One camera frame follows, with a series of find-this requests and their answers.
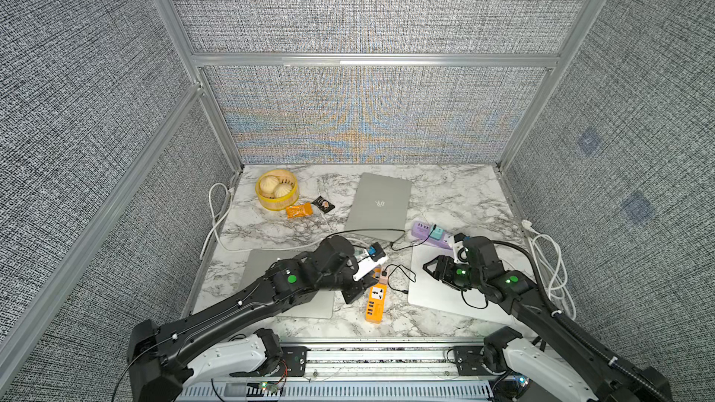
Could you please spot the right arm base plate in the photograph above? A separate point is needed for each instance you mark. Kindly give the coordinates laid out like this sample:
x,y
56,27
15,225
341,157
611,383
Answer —
x,y
468,360

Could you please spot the orange power strip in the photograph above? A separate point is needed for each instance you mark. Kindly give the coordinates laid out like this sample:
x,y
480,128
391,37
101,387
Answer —
x,y
376,303

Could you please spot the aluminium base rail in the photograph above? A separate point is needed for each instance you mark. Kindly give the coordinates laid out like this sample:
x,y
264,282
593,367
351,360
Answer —
x,y
391,363

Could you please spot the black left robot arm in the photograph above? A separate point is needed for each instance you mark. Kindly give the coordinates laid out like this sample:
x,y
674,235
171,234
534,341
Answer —
x,y
161,357

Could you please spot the orange snack packet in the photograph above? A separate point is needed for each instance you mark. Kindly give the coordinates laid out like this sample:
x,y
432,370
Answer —
x,y
299,211

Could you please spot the left steamed bun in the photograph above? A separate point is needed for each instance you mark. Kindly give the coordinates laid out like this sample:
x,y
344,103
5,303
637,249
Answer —
x,y
268,184

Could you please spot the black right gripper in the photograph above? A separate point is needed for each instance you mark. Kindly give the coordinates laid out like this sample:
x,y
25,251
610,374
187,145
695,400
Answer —
x,y
441,269

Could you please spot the purple power strip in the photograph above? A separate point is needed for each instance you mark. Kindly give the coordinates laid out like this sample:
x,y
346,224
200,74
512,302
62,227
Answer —
x,y
420,233

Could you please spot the right silver apple laptop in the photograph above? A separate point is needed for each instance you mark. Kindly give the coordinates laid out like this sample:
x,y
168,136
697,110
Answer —
x,y
429,293

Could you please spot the right steamed bun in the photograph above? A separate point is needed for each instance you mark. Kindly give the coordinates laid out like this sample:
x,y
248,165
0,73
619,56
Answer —
x,y
282,190

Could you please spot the rear grey laptop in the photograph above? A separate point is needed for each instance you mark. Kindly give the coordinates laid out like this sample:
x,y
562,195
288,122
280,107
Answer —
x,y
379,208

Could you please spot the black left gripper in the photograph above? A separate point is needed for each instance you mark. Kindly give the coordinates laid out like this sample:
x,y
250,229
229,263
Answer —
x,y
359,286

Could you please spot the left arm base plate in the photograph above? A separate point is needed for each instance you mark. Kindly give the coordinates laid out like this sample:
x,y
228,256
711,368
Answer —
x,y
292,364

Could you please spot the black snack packet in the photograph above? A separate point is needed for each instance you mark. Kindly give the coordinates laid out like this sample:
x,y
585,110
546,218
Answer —
x,y
324,205

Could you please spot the steamed bun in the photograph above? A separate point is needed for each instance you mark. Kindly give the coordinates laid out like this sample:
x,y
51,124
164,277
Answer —
x,y
268,184
282,190

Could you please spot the yellow bamboo steamer basket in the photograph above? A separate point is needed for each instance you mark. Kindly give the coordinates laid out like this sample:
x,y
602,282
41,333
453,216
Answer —
x,y
278,204

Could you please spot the white vented cable duct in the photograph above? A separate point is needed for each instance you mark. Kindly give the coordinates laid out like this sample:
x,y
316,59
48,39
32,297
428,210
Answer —
x,y
343,391

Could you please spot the teal charger on purple strip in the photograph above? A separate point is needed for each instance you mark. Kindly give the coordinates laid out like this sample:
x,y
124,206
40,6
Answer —
x,y
437,233

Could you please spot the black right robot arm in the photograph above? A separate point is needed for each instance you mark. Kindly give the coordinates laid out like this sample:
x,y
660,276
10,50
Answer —
x,y
525,299

